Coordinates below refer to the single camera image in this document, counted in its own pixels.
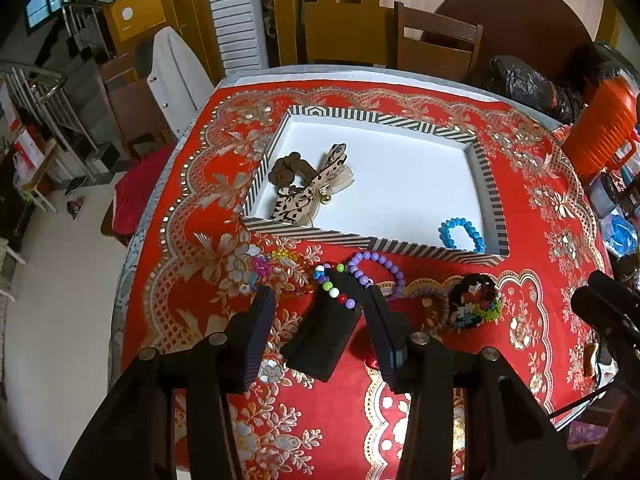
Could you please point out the metal stair railing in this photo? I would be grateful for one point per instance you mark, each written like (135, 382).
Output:
(45, 90)

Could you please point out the striped cardboard tray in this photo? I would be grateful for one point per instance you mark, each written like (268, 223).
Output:
(400, 170)

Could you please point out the red floral tablecloth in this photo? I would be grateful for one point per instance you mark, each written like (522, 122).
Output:
(200, 240)

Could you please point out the red slipper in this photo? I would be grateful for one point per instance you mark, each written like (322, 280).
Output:
(76, 207)

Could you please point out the black plastic bag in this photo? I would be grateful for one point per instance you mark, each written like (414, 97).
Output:
(525, 85)

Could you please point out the white louvered door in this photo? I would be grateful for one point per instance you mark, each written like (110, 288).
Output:
(235, 15)

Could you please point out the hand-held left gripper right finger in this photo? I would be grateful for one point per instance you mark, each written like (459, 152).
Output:
(384, 335)

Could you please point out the orange plastic basket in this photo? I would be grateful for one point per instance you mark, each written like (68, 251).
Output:
(605, 125)

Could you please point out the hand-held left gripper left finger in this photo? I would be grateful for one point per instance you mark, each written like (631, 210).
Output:
(261, 325)

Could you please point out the brown scrunchie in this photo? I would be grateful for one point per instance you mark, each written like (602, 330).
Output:
(290, 170)

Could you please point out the leopard print hair bow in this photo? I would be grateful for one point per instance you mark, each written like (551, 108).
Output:
(290, 205)

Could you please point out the round wooden tabletop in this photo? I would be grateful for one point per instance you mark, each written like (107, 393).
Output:
(520, 10)

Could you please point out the wooden chair with red cushion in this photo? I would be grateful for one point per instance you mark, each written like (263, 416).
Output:
(135, 110)

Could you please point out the black floral scrunchie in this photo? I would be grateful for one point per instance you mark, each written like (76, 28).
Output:
(475, 310)

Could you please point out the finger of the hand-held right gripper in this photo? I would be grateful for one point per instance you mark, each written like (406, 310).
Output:
(607, 310)

